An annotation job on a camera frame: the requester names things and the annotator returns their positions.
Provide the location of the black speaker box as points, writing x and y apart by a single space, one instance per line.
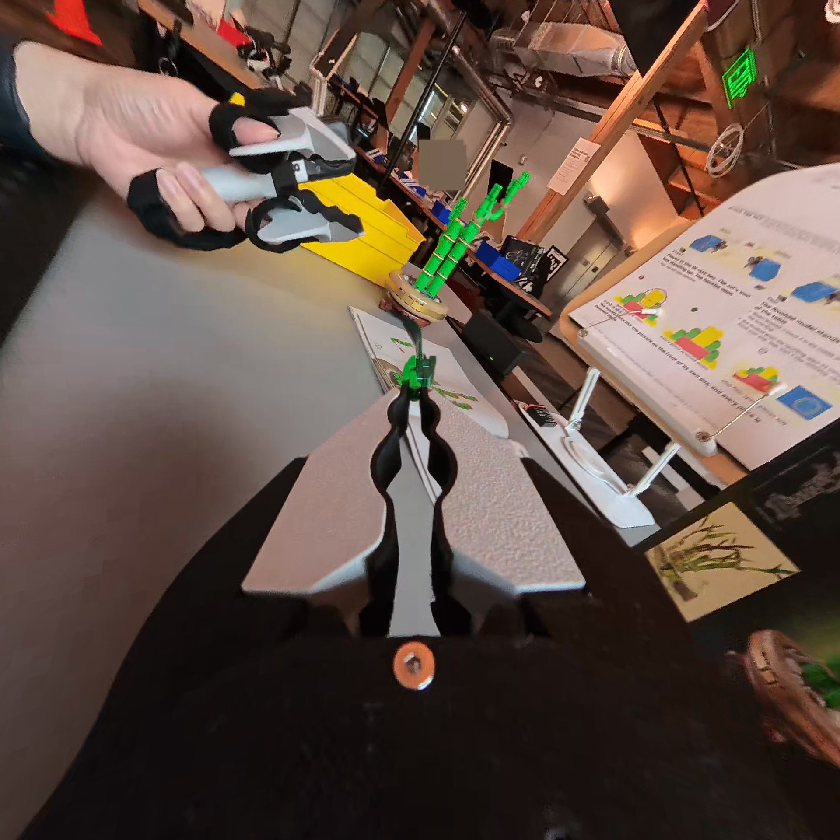
492 341

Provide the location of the small black battery pack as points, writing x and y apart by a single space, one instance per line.
544 415

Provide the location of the black monitor screen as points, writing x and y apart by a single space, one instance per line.
500 177

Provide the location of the long wooden work table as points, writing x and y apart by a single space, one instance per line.
210 49

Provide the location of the green lego bamboo model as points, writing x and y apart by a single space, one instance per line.
459 249

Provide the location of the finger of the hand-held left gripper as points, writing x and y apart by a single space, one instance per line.
321 134
308 226

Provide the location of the black framed marker sign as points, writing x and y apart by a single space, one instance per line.
556 262

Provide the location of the white document stand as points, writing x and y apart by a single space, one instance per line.
590 472

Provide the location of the blue storage bin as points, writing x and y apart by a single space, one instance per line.
439 211
499 259

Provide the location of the person's left forearm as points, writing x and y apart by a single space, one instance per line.
10 98

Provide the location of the lego instruction booklet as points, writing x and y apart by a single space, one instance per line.
384 348

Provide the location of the yellow storage bin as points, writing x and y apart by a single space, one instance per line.
367 229

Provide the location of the green exit sign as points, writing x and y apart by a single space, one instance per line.
740 75

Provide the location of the person's left hand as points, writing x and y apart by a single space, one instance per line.
118 124

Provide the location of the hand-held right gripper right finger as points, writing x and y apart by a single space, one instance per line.
512 525

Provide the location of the white illustrated task sheet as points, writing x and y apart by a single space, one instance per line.
722 315

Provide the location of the black hanging panel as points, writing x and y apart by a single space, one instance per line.
649 26

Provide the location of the white paper notice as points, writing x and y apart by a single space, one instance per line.
581 164

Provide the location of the black lego set box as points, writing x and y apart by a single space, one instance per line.
754 590

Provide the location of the silver ventilation duct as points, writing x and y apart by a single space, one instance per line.
571 46

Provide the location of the black product box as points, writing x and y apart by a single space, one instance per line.
525 256

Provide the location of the orange traffic cone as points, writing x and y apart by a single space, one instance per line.
72 19

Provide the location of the bright green lego stem piece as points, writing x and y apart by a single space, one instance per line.
415 374

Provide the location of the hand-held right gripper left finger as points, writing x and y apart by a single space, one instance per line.
315 525

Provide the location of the dark green lego leaf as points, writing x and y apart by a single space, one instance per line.
413 334

